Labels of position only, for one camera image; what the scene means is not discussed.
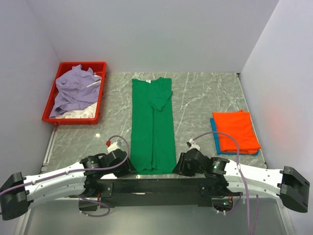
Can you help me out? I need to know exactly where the green t-shirt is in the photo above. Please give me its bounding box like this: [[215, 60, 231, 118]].
[[130, 77, 177, 175]]

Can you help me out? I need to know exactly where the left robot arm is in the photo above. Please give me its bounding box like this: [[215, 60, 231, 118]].
[[0, 149, 135, 221]]

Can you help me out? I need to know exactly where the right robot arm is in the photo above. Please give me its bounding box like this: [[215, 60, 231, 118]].
[[173, 148, 310, 213]]

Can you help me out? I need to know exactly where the black base beam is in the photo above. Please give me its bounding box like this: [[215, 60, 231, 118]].
[[78, 178, 245, 212]]

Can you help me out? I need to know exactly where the folded blue t-shirt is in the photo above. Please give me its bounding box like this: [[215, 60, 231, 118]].
[[210, 118, 259, 156]]

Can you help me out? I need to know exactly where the folded orange t-shirt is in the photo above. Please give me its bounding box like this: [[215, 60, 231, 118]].
[[212, 110, 261, 153]]

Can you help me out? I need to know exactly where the lavender t-shirt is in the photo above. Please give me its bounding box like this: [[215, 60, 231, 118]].
[[49, 64, 103, 118]]

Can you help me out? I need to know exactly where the red plastic bin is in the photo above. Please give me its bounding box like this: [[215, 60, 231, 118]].
[[42, 62, 106, 125]]

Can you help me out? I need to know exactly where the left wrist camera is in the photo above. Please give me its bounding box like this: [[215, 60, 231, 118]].
[[106, 140, 122, 153]]

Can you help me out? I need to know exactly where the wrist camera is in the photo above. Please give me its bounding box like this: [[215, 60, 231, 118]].
[[106, 140, 122, 153], [186, 139, 200, 151]]

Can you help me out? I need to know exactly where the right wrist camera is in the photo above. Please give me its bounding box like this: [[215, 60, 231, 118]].
[[186, 139, 200, 151]]

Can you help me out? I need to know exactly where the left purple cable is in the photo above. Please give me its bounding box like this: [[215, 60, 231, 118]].
[[0, 135, 130, 218]]

